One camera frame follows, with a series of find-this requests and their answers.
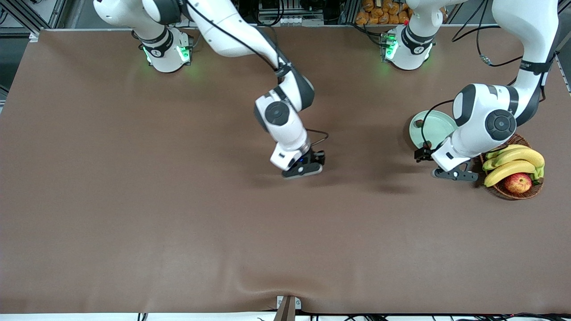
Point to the pile of orange bread rolls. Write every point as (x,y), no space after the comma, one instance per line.
(379,13)

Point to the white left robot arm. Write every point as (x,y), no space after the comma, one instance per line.
(486,116)

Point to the greenish yellow banana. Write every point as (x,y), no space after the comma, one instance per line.
(513,147)

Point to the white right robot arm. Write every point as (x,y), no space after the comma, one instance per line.
(232,31)

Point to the aluminium frame profile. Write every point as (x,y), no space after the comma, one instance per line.
(564,67)

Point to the pale green round plate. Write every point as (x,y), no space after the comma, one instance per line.
(439,127)

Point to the brown wicker basket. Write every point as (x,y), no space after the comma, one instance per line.
(502,189)

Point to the brown post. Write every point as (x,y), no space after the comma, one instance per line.
(285,314)

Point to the brown table mat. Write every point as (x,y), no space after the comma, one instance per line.
(178,200)

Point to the red apple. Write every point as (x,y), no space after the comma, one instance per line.
(517,183)

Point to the large yellow banana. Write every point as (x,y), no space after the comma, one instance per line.
(526,156)

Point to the white metal edge bracket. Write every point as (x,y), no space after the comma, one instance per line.
(298,304)

